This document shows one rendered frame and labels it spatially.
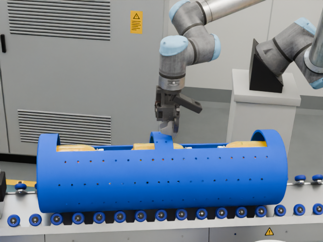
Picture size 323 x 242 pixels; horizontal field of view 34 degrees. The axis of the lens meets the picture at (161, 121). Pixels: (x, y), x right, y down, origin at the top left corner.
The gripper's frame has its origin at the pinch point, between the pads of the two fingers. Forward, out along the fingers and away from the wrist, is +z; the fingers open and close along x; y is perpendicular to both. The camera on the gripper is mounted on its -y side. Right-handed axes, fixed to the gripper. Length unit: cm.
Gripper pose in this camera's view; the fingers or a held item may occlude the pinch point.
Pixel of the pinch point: (174, 137)
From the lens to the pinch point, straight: 190.5
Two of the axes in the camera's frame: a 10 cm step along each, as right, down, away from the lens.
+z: -0.4, 8.8, 4.8
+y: -9.9, 0.2, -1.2
